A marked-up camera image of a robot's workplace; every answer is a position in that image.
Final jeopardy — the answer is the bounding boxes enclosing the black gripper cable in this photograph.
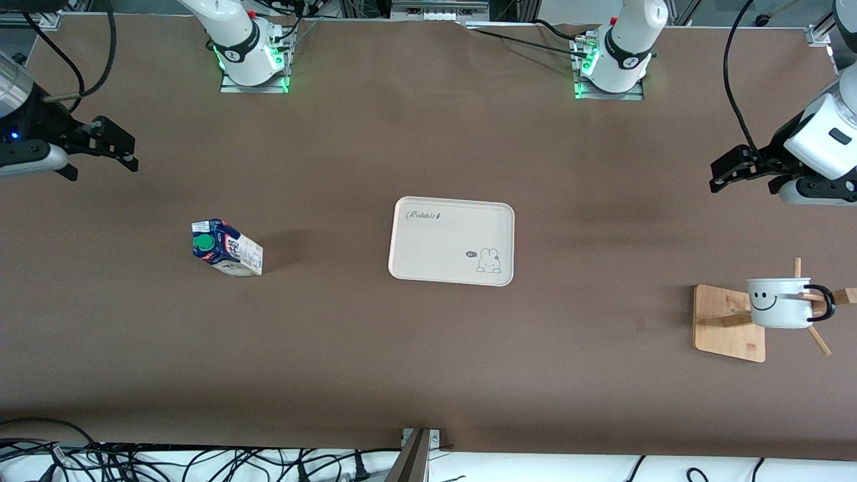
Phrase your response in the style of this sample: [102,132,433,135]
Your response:
[20,0,119,114]
[723,0,764,158]

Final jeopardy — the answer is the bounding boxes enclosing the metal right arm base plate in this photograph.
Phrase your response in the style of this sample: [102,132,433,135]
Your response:
[220,72,289,94]

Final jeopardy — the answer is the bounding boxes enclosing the cream rabbit print tray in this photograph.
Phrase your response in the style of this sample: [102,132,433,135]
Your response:
[388,196,515,287]

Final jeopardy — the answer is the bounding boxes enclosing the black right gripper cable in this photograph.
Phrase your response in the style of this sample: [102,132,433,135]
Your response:
[20,0,119,114]

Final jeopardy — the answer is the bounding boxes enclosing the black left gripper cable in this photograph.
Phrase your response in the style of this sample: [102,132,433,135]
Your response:
[723,0,764,158]

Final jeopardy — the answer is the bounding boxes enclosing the metal camera post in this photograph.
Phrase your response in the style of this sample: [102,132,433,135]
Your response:
[385,428,443,482]

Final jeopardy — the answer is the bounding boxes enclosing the white power strip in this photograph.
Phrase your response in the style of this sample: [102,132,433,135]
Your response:
[392,0,489,22]

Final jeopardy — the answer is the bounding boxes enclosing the long black table cable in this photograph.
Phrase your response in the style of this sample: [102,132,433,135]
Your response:
[462,25,590,60]

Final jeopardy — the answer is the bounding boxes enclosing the white smiley mug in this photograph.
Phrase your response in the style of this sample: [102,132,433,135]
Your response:
[746,277,836,329]

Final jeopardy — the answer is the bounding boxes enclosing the wooden mug stand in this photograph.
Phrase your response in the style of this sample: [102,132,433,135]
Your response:
[693,258,857,364]

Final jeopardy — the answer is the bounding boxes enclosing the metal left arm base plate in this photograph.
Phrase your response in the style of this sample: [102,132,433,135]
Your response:
[574,79,645,101]

